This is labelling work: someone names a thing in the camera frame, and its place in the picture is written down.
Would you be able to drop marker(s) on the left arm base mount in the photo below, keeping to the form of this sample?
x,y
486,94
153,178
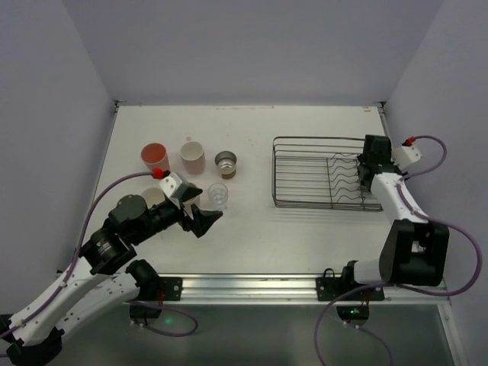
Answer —
x,y
169,289

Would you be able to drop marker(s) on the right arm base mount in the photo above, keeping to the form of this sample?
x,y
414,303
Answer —
x,y
330,285

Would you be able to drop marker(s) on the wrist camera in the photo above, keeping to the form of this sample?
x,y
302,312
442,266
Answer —
x,y
173,186
404,156

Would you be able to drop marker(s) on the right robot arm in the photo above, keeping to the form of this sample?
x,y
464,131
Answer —
x,y
415,249

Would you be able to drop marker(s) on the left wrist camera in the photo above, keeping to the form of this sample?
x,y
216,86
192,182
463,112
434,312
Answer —
x,y
173,186

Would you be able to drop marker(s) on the controller board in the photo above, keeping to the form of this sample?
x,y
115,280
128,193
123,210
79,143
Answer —
x,y
142,314
356,315

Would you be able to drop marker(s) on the aluminium mounting rail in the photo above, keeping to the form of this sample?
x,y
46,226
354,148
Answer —
x,y
197,289

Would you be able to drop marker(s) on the clear glass cup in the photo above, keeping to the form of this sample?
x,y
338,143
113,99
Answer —
x,y
218,195

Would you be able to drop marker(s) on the left controller board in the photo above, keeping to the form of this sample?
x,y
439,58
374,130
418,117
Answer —
x,y
142,314

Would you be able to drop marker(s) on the wire dish rack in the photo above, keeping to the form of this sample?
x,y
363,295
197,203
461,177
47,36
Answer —
x,y
319,172

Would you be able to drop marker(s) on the steel cup with brown band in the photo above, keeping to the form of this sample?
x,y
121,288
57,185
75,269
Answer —
x,y
225,162

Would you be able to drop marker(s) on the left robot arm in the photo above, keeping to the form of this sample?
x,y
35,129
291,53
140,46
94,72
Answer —
x,y
105,274

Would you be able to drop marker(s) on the right controller board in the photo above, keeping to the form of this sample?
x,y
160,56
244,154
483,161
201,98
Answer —
x,y
356,315

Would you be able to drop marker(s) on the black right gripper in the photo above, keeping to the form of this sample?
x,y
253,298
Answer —
x,y
366,172

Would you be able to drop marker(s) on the beige plastic tumbler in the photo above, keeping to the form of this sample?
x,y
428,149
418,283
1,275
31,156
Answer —
x,y
153,196

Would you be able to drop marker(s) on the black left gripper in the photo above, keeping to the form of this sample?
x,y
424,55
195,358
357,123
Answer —
x,y
188,215

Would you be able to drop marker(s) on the pink ceramic mug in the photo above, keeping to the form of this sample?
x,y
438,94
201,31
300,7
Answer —
x,y
193,158

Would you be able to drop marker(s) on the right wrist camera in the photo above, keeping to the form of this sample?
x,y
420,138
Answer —
x,y
404,156

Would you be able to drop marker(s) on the pink plastic tumbler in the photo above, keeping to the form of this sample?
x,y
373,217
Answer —
x,y
155,156

